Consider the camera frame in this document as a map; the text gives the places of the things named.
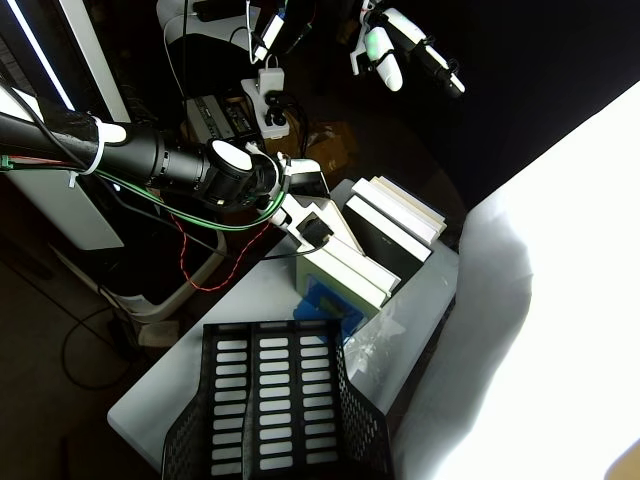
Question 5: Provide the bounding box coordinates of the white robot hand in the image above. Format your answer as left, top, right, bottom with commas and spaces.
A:
363, 7, 467, 100
284, 157, 334, 201

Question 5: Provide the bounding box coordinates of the brown cardboard box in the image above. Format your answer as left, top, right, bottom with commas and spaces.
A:
302, 122, 364, 174

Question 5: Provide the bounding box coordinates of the white power strip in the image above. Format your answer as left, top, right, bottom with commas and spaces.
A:
240, 74, 292, 142

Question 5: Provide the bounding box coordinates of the black power plug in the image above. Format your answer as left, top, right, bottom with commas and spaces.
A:
263, 91, 297, 130

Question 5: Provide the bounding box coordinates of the white spine book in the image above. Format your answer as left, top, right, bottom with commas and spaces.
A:
351, 178, 441, 246

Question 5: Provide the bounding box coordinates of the white plugged charger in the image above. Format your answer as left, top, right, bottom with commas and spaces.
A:
256, 53, 287, 94

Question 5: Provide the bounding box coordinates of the tan cover book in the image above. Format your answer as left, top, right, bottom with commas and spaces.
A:
368, 175, 446, 234

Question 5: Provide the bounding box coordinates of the dark cover book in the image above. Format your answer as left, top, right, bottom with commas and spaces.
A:
341, 193, 434, 282

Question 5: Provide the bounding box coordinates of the black spine Century book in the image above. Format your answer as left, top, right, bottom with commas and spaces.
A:
379, 174, 449, 224

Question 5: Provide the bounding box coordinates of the white hanging adapter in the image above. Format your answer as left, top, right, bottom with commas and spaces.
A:
251, 13, 287, 65

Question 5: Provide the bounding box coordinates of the grey metal power supply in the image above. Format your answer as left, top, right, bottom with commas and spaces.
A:
183, 93, 262, 142

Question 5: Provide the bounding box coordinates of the pale green book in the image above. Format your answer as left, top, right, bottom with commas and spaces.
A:
293, 248, 392, 327

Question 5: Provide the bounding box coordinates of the blue book stand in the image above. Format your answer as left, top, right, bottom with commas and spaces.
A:
292, 273, 370, 347

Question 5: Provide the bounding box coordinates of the dark backdrop curtain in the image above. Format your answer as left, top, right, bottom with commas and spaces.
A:
349, 0, 640, 211

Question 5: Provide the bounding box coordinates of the white rounded base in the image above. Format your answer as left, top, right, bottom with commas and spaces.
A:
155, 0, 264, 56

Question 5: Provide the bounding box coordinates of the black mesh file rack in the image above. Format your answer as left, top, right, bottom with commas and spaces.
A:
160, 318, 397, 480

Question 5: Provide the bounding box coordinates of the white framed light panel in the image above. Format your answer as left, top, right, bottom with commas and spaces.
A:
0, 0, 132, 251

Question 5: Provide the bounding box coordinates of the green cable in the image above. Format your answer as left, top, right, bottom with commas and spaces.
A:
92, 169, 292, 234

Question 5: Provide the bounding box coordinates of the red twisted cable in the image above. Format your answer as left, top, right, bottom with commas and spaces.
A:
169, 212, 274, 292

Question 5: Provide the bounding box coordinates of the white curved floor frame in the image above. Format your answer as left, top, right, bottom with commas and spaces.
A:
49, 227, 242, 324

